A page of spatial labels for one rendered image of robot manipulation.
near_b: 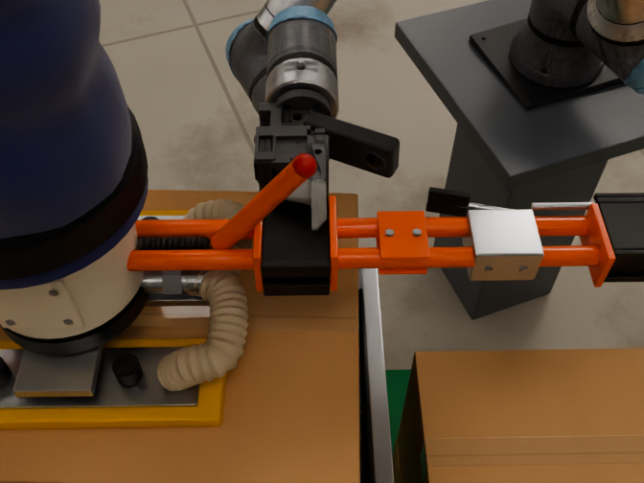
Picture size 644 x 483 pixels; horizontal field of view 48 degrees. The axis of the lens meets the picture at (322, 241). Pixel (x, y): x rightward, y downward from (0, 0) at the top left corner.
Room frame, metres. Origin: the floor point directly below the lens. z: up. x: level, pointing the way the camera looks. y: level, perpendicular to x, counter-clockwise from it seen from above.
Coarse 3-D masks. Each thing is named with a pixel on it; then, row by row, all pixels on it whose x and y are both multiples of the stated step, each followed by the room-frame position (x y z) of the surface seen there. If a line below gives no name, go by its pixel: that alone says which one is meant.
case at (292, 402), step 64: (192, 192) 0.65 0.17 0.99; (256, 192) 0.66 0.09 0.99; (192, 320) 0.45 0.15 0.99; (256, 320) 0.45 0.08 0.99; (320, 320) 0.45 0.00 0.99; (256, 384) 0.37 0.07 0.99; (320, 384) 0.37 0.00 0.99; (0, 448) 0.30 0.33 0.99; (64, 448) 0.30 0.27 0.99; (128, 448) 0.30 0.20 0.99; (192, 448) 0.30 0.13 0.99; (256, 448) 0.30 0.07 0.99; (320, 448) 0.30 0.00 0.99
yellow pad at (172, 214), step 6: (174, 210) 0.61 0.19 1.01; (180, 210) 0.61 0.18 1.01; (186, 210) 0.61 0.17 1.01; (144, 216) 0.59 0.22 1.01; (150, 216) 0.59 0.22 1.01; (156, 216) 0.59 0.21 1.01; (162, 216) 0.59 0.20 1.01; (168, 216) 0.59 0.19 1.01; (174, 216) 0.59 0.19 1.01; (180, 216) 0.59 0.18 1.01; (210, 240) 0.56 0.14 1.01; (210, 246) 0.55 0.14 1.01
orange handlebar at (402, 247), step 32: (160, 224) 0.48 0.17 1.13; (192, 224) 0.48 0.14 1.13; (224, 224) 0.48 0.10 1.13; (352, 224) 0.49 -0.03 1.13; (384, 224) 0.48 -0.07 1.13; (416, 224) 0.48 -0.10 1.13; (448, 224) 0.49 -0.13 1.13; (544, 224) 0.49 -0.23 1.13; (576, 224) 0.49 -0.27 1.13; (160, 256) 0.44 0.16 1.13; (192, 256) 0.44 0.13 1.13; (224, 256) 0.44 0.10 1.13; (352, 256) 0.44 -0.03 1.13; (384, 256) 0.44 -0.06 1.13; (416, 256) 0.44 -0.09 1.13; (448, 256) 0.45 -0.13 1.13; (544, 256) 0.45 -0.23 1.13; (576, 256) 0.45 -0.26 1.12
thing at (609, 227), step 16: (592, 208) 0.50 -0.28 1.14; (608, 208) 0.50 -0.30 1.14; (624, 208) 0.50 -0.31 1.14; (640, 208) 0.50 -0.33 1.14; (592, 224) 0.48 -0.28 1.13; (608, 224) 0.47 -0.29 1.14; (624, 224) 0.47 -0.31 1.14; (640, 224) 0.47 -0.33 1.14; (592, 240) 0.47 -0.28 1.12; (608, 240) 0.45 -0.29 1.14; (624, 240) 0.45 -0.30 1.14; (640, 240) 0.45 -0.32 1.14; (608, 256) 0.43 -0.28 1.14; (624, 256) 0.44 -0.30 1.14; (640, 256) 0.44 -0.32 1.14; (592, 272) 0.44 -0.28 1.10; (608, 272) 0.43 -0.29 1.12; (624, 272) 0.44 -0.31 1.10; (640, 272) 0.44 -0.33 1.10
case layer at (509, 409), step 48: (432, 384) 0.60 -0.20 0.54; (480, 384) 0.60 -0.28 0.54; (528, 384) 0.60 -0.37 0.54; (576, 384) 0.60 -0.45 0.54; (624, 384) 0.60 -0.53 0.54; (432, 432) 0.51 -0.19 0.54; (480, 432) 0.51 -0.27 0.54; (528, 432) 0.51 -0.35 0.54; (576, 432) 0.51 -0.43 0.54; (624, 432) 0.51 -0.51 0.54; (432, 480) 0.43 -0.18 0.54; (480, 480) 0.43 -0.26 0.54; (528, 480) 0.43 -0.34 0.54; (576, 480) 0.43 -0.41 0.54; (624, 480) 0.43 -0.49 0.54
